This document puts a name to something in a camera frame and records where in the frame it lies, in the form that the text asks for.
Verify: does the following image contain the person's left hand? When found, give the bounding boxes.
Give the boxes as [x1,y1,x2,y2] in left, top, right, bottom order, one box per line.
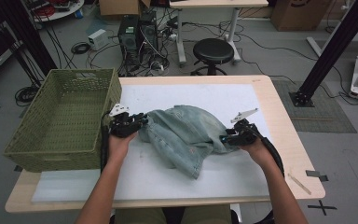
[106,132,139,162]

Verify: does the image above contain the round white table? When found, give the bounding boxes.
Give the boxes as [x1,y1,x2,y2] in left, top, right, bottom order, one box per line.
[24,0,86,22]

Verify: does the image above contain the small black cable coil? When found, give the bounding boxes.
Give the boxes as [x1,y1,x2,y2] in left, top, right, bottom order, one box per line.
[70,41,91,55]

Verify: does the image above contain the light wooden table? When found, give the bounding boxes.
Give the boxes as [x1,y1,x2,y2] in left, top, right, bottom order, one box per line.
[5,74,326,214]

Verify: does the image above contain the small cardboard box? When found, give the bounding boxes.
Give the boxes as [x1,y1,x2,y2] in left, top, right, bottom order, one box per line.
[98,0,152,17]

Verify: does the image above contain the large black cable coil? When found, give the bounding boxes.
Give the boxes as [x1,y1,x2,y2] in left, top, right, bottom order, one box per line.
[14,85,41,107]

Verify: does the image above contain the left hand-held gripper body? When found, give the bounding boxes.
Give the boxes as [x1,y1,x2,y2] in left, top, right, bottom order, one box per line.
[108,104,139,139]

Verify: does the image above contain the white-legged desk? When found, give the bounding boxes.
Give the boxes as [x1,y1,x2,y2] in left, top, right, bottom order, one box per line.
[169,0,269,68]

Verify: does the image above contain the person's olive trousers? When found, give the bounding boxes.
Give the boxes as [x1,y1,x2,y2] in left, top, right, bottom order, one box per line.
[111,204,241,224]

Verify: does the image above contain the thin wooden stick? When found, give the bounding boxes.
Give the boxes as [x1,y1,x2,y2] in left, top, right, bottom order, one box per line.
[287,172,312,196]

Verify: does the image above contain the black tape cross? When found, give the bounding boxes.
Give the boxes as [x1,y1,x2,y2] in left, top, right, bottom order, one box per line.
[307,200,337,217]

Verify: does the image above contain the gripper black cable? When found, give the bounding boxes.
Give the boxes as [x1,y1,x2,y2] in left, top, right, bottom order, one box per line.
[251,127,285,179]
[100,110,112,174]

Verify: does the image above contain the person's right hand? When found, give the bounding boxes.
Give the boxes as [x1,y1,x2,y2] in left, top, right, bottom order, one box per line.
[239,138,276,169]

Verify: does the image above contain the white box device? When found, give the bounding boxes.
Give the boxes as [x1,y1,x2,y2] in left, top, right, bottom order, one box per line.
[88,28,109,51]

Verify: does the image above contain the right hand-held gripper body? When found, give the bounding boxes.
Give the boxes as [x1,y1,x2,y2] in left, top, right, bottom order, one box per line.
[229,107,262,147]

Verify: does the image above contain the black metal post with base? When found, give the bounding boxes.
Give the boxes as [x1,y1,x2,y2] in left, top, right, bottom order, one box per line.
[288,0,358,108]

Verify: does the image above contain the green woven basket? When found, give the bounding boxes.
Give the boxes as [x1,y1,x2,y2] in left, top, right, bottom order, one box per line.
[3,68,123,173]

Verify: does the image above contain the tangle of black cables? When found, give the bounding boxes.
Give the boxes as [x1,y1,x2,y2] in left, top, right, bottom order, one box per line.
[87,8,181,77]

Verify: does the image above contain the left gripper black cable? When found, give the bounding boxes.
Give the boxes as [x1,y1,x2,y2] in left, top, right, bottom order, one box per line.
[100,110,112,174]

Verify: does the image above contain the light blue denim skirt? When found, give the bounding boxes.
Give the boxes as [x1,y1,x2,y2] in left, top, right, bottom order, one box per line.
[138,105,241,180]

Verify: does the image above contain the black round stool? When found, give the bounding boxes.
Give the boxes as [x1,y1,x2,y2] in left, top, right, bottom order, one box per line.
[189,37,236,77]

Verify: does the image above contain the black tape piece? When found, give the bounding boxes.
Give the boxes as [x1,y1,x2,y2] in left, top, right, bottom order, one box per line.
[305,169,329,183]

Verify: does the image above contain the black computer tower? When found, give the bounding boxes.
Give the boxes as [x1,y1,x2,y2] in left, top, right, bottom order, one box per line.
[117,14,141,68]
[139,10,160,54]

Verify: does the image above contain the grey floor mat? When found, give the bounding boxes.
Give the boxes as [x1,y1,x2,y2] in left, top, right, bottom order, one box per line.
[271,79,358,134]

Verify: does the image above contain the white foam mat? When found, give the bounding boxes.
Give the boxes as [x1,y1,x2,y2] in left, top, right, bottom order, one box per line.
[31,83,292,203]

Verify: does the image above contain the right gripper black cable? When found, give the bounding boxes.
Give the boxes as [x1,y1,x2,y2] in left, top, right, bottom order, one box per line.
[251,127,285,179]

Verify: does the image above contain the large cardboard box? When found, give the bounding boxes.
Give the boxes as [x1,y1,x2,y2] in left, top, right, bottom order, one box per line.
[269,0,334,32]

